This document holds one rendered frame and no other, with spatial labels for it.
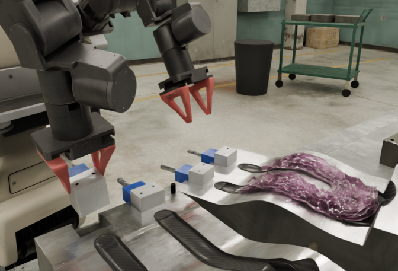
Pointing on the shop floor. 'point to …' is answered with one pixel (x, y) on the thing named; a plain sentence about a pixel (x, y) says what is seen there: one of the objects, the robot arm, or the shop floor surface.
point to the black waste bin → (253, 66)
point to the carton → (322, 37)
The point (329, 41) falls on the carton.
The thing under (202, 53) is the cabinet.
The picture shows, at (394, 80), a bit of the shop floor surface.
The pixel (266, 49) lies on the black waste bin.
